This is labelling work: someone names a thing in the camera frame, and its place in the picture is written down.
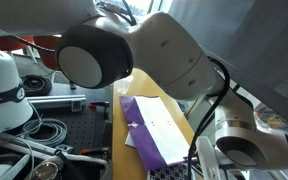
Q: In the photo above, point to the purple folder with white inside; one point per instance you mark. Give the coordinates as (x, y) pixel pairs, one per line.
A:
(140, 140)

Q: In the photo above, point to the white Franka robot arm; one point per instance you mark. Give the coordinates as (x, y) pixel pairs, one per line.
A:
(167, 50)

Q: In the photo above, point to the clear plastic cup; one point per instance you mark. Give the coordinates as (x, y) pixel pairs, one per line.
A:
(124, 86)

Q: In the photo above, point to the red black clamp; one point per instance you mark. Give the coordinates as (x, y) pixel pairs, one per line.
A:
(94, 151)
(99, 105)

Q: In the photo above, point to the white paper sheet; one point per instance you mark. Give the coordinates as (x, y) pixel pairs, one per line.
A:
(129, 140)

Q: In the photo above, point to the black white marker board sheet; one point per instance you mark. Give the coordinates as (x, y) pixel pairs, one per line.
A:
(167, 173)

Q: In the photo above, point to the aluminium extrusion bar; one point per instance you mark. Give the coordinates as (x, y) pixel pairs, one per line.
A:
(54, 100)

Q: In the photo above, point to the orange chair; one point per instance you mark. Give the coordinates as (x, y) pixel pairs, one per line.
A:
(45, 45)
(4, 42)

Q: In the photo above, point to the round metal gadget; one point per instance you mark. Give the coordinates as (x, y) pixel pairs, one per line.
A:
(45, 170)

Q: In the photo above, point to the black camera stand pole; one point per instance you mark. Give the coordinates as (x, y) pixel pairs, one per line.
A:
(73, 85)

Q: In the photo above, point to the grey metal tube frame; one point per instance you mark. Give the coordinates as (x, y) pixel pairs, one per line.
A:
(84, 160)

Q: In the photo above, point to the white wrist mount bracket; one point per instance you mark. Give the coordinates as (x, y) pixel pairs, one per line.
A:
(208, 158)

